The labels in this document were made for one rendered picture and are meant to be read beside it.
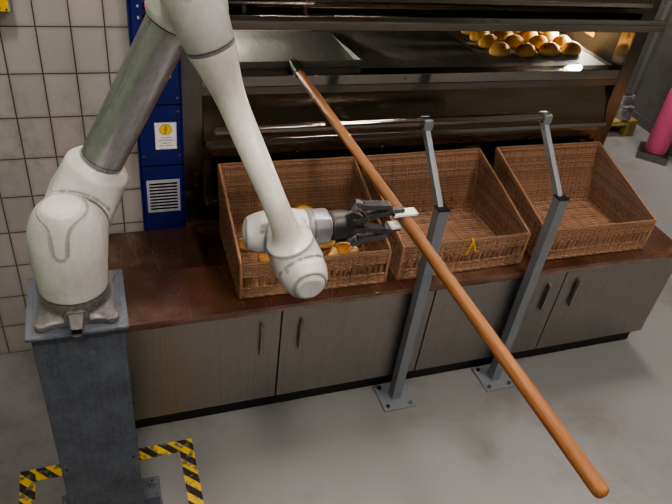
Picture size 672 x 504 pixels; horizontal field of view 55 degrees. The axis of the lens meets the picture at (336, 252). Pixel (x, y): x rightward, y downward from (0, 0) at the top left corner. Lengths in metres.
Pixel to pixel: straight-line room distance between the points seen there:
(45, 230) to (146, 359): 0.94
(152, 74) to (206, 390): 1.34
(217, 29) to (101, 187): 0.52
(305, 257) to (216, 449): 1.34
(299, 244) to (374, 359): 1.32
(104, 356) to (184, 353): 0.71
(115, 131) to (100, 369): 0.57
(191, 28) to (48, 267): 0.59
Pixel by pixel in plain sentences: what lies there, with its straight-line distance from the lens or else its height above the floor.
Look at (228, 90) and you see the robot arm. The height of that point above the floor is 1.55.
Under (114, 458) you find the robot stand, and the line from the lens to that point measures 1.95.
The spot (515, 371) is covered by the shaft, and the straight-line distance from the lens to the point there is 1.33.
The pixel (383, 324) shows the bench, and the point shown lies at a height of 0.40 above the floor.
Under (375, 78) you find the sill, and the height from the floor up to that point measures 1.16.
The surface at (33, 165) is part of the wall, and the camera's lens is 2.47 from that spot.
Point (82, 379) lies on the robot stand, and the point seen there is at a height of 0.84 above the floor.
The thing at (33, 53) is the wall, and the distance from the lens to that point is 2.30.
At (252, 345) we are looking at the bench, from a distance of 2.36.
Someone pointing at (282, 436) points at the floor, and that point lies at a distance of 2.60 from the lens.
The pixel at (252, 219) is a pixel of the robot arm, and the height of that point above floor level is 1.22.
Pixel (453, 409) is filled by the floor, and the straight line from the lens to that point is 2.82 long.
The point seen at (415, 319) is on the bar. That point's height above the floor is 0.46.
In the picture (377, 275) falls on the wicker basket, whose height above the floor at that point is 0.62.
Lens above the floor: 2.08
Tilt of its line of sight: 37 degrees down
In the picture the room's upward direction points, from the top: 8 degrees clockwise
